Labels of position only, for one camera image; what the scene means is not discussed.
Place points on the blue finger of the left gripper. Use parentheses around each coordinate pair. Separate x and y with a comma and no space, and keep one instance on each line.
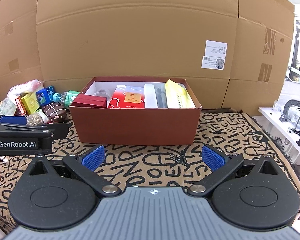
(58,130)
(13,119)

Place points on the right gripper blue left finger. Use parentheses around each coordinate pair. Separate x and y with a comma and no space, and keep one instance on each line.
(82,167)

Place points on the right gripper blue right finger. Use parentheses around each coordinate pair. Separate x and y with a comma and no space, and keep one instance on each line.
(223,168)

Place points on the small red jewelry box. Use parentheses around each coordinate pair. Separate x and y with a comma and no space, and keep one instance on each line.
(83,100)

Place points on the large red white gift box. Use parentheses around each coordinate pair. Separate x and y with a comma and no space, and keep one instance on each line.
(127,97)

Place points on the yellow white medicine box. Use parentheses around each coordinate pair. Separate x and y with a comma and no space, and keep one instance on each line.
(177,96)

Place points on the frosted white case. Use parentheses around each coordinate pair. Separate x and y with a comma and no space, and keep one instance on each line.
(150,96)

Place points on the clear plastic long case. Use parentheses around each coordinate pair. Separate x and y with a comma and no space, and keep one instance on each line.
(160,93)

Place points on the red playing card box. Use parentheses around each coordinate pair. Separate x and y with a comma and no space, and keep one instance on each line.
(20,106)

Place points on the brown football shaped pouch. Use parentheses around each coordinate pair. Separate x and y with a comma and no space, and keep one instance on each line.
(55,112)

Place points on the yellow small box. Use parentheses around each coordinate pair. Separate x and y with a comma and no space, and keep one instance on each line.
(30,102)

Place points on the plastic bag white roll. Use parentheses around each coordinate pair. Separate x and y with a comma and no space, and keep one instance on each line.
(24,88)

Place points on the green label water bottle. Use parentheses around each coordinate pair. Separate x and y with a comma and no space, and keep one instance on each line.
(65,98)

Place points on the blue floss box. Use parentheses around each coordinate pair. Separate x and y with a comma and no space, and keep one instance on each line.
(45,95)

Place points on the dark red storage box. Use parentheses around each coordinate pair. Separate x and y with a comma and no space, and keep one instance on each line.
(163,126)

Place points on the patterned letter table mat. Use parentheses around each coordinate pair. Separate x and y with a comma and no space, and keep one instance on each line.
(179,165)

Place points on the white patterned drawstring bag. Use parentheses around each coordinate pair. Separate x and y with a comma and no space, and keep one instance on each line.
(37,118)

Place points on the cardboard backdrop wall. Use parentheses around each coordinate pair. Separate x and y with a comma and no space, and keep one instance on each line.
(232,53)

